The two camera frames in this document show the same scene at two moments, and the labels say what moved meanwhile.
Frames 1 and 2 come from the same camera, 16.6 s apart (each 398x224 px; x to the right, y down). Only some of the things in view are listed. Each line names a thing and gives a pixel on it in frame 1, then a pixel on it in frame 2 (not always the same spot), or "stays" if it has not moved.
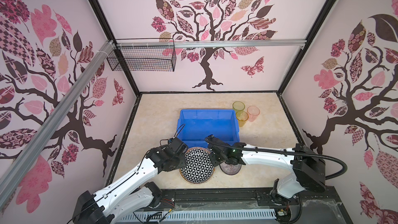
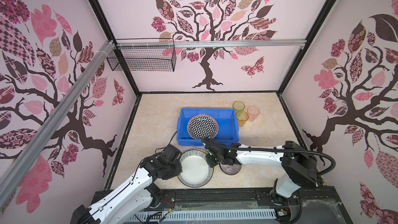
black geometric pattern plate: [198, 169] -> [202, 126]
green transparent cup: [238, 106] stays
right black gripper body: [214, 159] stays
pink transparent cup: [253, 111] stays
